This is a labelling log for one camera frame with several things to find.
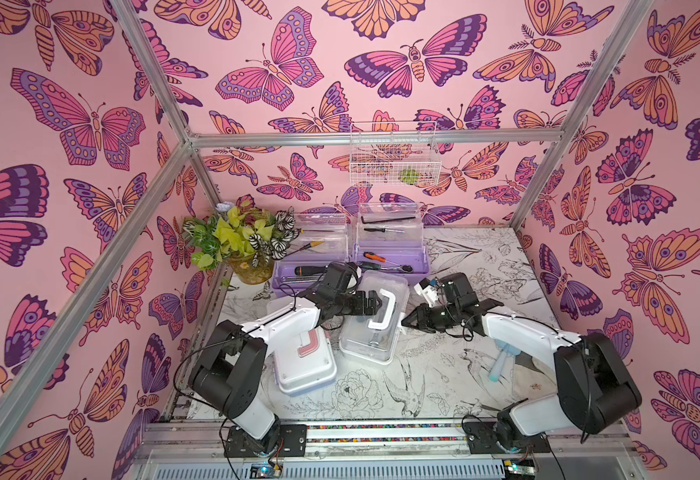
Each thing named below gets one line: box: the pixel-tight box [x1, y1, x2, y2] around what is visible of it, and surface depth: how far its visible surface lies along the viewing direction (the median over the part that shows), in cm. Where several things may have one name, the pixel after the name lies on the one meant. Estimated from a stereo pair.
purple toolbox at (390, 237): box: [353, 202, 430, 283], surface depth 112 cm
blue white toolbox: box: [274, 326, 337, 395], surface depth 78 cm
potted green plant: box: [182, 194, 301, 285], surface depth 89 cm
